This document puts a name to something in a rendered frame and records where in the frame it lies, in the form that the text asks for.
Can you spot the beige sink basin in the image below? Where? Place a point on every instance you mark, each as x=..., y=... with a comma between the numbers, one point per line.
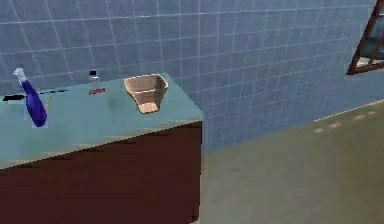
x=146, y=91

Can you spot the clear bottle black cap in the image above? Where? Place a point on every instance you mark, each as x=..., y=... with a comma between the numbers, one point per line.
x=95, y=85

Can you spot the dark red cupboard teal top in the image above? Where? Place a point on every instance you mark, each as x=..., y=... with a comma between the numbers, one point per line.
x=100, y=166

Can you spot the blue spray bottle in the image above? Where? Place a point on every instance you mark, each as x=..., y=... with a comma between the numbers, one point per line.
x=34, y=105

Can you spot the black thin tool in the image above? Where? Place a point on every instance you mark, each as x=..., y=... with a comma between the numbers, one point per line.
x=15, y=97

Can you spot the brown framed window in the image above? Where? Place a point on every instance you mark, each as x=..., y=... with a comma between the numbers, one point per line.
x=368, y=46

